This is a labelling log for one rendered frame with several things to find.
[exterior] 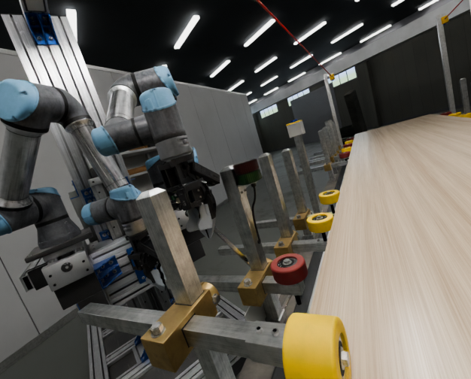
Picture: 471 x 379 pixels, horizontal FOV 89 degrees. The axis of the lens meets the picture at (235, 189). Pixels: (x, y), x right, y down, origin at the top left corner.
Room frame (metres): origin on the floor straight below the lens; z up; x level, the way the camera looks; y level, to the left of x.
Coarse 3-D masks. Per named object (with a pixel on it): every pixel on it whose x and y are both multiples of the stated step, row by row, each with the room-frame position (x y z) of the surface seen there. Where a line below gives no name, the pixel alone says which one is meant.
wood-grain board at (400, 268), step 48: (384, 144) 1.61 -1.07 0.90; (432, 144) 1.19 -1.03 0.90; (384, 192) 0.75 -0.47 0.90; (432, 192) 0.64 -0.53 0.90; (336, 240) 0.54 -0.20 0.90; (384, 240) 0.48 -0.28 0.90; (432, 240) 0.43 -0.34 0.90; (336, 288) 0.38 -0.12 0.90; (384, 288) 0.34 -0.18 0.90; (432, 288) 0.31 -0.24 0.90; (384, 336) 0.26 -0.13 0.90; (432, 336) 0.25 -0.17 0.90
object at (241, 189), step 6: (240, 162) 0.57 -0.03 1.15; (258, 168) 0.56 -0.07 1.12; (240, 174) 0.55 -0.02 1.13; (240, 186) 0.57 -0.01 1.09; (252, 186) 0.56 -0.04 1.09; (240, 192) 0.57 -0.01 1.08; (246, 192) 0.59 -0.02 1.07; (252, 204) 0.57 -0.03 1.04; (252, 210) 0.58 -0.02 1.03; (258, 234) 0.58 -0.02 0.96; (258, 240) 0.58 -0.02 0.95
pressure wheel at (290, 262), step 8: (280, 256) 0.54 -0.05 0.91; (288, 256) 0.53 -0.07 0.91; (296, 256) 0.51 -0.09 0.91; (272, 264) 0.51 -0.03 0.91; (280, 264) 0.51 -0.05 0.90; (288, 264) 0.50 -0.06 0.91; (296, 264) 0.48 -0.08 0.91; (304, 264) 0.48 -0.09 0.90; (272, 272) 0.50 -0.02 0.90; (280, 272) 0.47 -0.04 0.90; (288, 272) 0.47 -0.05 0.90; (296, 272) 0.47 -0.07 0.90; (304, 272) 0.48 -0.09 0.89; (280, 280) 0.48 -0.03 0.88; (288, 280) 0.47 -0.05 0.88; (296, 280) 0.47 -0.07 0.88; (296, 296) 0.50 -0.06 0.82
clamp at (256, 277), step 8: (248, 272) 0.58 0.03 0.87; (256, 272) 0.57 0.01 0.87; (264, 272) 0.56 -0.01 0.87; (256, 280) 0.53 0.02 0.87; (240, 288) 0.52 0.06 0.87; (248, 288) 0.51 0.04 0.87; (256, 288) 0.50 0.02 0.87; (240, 296) 0.53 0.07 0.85; (248, 296) 0.51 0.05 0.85; (256, 296) 0.50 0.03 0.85; (264, 296) 0.52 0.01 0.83; (248, 304) 0.52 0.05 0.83; (256, 304) 0.51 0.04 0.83
